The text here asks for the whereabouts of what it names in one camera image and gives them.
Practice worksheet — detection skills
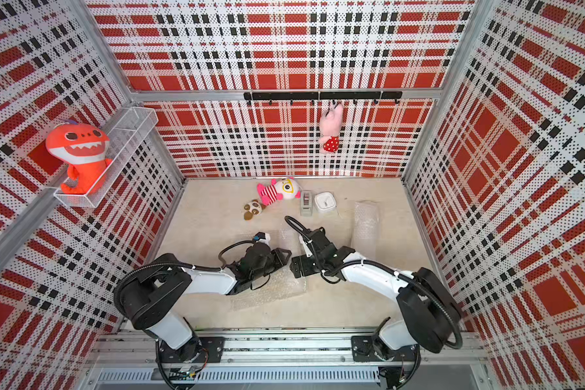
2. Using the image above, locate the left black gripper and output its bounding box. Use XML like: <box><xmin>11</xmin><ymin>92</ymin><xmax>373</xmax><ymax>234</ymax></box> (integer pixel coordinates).
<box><xmin>251</xmin><ymin>248</ymin><xmax>293</xmax><ymax>281</ymax></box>

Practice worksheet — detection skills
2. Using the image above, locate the bubble wrap sheet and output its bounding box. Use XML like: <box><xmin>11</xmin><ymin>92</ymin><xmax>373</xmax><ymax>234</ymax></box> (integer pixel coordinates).
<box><xmin>351</xmin><ymin>201</ymin><xmax>380</xmax><ymax>259</ymax></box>
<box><xmin>231</xmin><ymin>227</ymin><xmax>307</xmax><ymax>311</ymax></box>

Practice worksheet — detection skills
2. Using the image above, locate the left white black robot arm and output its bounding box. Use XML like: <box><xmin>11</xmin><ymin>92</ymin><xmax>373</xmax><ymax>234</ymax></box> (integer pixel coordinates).
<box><xmin>113</xmin><ymin>232</ymin><xmax>292</xmax><ymax>351</ymax></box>

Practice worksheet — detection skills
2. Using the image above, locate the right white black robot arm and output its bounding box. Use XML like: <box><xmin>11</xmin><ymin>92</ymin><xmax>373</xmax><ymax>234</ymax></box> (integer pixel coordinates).
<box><xmin>291</xmin><ymin>226</ymin><xmax>463</xmax><ymax>361</ymax></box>

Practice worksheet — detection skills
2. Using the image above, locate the brown white dog plush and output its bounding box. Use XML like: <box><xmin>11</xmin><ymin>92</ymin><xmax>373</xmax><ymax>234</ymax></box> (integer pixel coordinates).
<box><xmin>243</xmin><ymin>199</ymin><xmax>266</xmax><ymax>221</ymax></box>

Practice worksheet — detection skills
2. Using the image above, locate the white square clock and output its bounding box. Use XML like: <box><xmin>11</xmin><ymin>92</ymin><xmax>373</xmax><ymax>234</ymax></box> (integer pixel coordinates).
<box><xmin>314</xmin><ymin>192</ymin><xmax>337</xmax><ymax>213</ymax></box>

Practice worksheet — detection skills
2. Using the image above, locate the grey tape dispenser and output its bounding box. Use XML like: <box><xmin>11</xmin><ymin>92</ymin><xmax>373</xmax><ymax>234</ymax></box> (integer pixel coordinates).
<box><xmin>300</xmin><ymin>190</ymin><xmax>314</xmax><ymax>217</ymax></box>

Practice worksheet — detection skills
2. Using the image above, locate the pink striped owl plush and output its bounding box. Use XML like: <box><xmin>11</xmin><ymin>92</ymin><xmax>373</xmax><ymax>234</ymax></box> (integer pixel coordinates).
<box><xmin>257</xmin><ymin>178</ymin><xmax>302</xmax><ymax>206</ymax></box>

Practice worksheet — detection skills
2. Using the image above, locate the pink pig plush toy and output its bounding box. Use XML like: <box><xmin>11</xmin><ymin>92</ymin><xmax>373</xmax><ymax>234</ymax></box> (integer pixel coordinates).
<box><xmin>318</xmin><ymin>103</ymin><xmax>344</xmax><ymax>154</ymax></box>

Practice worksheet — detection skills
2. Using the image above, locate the orange shark plush toy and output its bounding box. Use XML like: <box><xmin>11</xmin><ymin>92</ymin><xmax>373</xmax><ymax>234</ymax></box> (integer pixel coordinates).
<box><xmin>45</xmin><ymin>120</ymin><xmax>112</xmax><ymax>195</ymax></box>

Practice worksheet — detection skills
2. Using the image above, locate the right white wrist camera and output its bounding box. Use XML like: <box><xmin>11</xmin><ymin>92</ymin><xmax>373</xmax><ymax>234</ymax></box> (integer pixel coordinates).
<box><xmin>298</xmin><ymin>236</ymin><xmax>313</xmax><ymax>258</ymax></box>

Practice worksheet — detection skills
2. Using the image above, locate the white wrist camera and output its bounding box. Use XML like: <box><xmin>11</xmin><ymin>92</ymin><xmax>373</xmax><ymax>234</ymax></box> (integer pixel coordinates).
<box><xmin>298</xmin><ymin>236</ymin><xmax>313</xmax><ymax>258</ymax></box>
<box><xmin>252</xmin><ymin>232</ymin><xmax>271</xmax><ymax>245</ymax></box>

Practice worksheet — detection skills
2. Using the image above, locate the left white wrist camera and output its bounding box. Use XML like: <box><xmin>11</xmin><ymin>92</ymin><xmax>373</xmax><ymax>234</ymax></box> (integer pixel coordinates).
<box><xmin>252</xmin><ymin>232</ymin><xmax>271</xmax><ymax>245</ymax></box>

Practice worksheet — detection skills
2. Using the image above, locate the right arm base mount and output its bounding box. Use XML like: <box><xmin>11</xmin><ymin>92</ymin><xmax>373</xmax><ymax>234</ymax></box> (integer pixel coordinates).
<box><xmin>351</xmin><ymin>336</ymin><xmax>416</xmax><ymax>362</ymax></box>

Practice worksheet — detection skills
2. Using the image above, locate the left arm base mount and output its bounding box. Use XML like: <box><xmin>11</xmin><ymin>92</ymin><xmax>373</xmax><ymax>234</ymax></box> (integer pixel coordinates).
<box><xmin>156</xmin><ymin>336</ymin><xmax>225</xmax><ymax>364</ymax></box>

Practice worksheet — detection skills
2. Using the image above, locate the black wall hook rail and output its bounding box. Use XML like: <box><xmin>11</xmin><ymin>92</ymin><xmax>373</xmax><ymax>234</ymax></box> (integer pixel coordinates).
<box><xmin>243</xmin><ymin>90</ymin><xmax>404</xmax><ymax>103</ymax></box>

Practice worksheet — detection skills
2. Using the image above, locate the aluminium front rail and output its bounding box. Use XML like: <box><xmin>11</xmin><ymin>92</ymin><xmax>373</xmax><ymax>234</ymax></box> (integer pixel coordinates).
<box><xmin>89</xmin><ymin>327</ymin><xmax>488</xmax><ymax>364</ymax></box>

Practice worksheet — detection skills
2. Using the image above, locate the clear acrylic wall shelf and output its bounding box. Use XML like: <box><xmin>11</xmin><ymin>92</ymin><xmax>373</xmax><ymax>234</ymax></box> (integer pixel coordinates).
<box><xmin>54</xmin><ymin>107</ymin><xmax>158</xmax><ymax>208</ymax></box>

